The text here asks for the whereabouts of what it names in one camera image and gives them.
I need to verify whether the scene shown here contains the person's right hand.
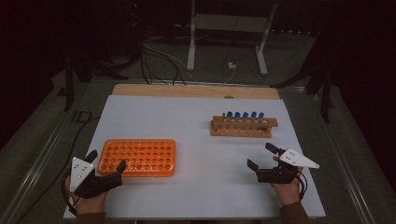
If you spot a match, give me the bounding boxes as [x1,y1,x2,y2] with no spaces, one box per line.
[270,167,305,207]

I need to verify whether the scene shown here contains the black floor cables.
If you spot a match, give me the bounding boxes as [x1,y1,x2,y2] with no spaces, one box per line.
[139,41,189,87]

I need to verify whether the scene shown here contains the wooden test tube rack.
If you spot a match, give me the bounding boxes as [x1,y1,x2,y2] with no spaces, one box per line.
[210,115,279,139]

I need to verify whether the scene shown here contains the orange plastic test tube rack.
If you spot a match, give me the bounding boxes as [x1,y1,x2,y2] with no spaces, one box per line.
[96,138,177,178]

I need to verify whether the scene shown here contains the dark equipment rack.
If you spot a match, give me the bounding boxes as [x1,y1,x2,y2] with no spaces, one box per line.
[123,0,145,62]

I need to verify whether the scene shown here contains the black stand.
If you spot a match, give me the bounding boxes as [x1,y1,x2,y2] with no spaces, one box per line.
[63,50,129,112]
[270,31,336,124]

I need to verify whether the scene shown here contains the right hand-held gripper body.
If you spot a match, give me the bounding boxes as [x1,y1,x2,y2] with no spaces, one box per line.
[256,147,320,185]

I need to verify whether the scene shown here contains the white table mat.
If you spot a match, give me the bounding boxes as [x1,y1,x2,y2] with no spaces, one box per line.
[63,94,327,220]

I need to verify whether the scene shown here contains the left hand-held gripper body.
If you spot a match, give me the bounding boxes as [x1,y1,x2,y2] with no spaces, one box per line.
[68,156,123,200]

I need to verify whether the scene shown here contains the wooden table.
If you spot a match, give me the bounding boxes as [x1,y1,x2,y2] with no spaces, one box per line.
[111,83,281,100]

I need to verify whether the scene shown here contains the white metal stand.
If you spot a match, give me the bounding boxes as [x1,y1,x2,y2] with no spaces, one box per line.
[186,0,278,77]

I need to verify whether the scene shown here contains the white plug with cable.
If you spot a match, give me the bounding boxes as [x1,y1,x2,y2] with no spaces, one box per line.
[223,62,237,84]

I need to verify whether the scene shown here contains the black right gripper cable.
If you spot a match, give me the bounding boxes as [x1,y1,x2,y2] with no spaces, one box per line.
[296,169,309,201]

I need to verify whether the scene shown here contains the person's left hand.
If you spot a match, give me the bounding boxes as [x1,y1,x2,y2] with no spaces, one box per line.
[64,179,108,216]

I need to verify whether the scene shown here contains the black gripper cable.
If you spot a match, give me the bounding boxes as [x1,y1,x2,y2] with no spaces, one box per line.
[296,169,309,201]
[13,116,103,224]

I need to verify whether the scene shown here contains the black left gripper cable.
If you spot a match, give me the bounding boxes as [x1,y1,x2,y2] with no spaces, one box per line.
[13,116,103,224]

